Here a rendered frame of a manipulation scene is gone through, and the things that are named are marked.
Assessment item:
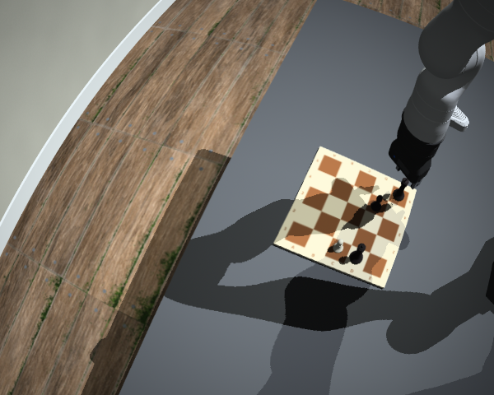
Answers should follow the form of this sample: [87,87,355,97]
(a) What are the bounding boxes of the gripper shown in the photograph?
[389,96,469,190]

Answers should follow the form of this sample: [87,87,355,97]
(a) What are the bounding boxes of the black chess piece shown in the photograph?
[393,178,409,201]
[371,195,383,211]
[350,243,366,264]

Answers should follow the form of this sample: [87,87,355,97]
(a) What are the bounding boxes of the cream and brown chessboard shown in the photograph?
[273,146,416,289]

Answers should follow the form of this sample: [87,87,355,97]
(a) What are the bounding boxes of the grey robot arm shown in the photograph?
[412,0,494,123]

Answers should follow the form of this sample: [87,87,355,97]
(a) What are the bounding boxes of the white pawn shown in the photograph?
[333,239,343,253]

